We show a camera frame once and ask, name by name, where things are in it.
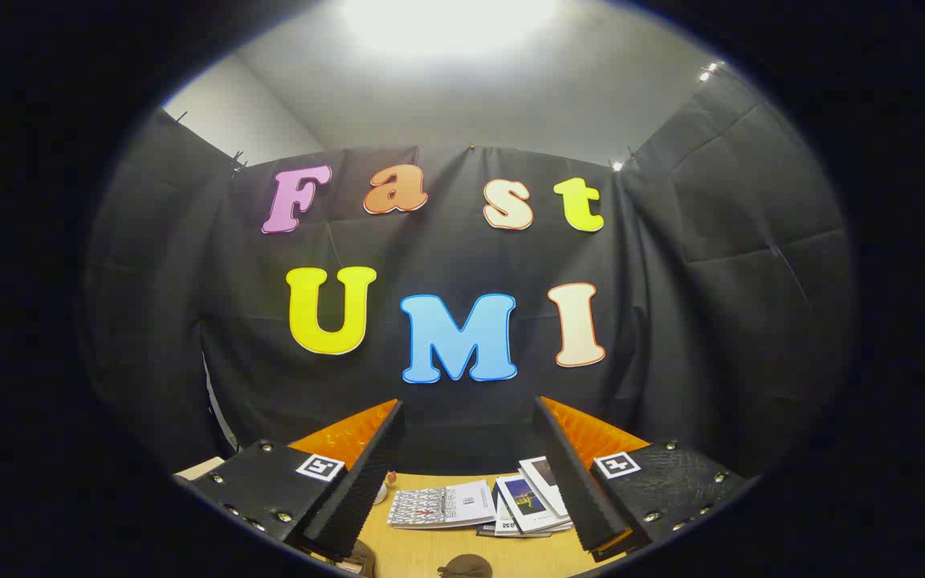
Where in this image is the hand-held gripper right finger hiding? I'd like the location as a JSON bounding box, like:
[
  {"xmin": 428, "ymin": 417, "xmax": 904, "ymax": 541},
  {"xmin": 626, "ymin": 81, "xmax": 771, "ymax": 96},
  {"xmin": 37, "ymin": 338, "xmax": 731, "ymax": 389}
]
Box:
[{"xmin": 533, "ymin": 396, "xmax": 752, "ymax": 555}]

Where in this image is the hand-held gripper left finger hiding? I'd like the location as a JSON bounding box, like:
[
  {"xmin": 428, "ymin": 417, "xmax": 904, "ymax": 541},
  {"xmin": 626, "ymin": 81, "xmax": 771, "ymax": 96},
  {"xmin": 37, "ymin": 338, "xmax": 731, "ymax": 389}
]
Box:
[{"xmin": 176, "ymin": 399, "xmax": 405, "ymax": 560}]

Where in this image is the white book with dark picture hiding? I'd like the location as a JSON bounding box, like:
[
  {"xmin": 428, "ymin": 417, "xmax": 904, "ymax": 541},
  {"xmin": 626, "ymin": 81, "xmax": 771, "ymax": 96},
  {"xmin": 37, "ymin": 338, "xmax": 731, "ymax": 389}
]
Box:
[{"xmin": 519, "ymin": 456, "xmax": 572, "ymax": 519}]

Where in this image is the white book with blue picture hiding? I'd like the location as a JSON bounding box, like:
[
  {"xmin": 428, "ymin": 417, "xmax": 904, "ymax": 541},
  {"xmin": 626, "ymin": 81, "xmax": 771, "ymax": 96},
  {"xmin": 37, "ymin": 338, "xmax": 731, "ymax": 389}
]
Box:
[{"xmin": 495, "ymin": 474, "xmax": 573, "ymax": 535}]

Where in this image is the grey patterned book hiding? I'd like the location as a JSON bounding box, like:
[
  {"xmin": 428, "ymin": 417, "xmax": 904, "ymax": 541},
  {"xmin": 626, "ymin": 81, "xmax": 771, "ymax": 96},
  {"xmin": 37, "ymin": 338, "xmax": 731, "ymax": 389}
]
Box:
[{"xmin": 387, "ymin": 480, "xmax": 498, "ymax": 531}]

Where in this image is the dark thin book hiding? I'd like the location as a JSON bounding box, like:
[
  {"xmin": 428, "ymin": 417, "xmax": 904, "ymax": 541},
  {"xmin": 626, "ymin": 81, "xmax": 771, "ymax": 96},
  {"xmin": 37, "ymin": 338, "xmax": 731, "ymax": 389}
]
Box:
[{"xmin": 477, "ymin": 522, "xmax": 552, "ymax": 539}]

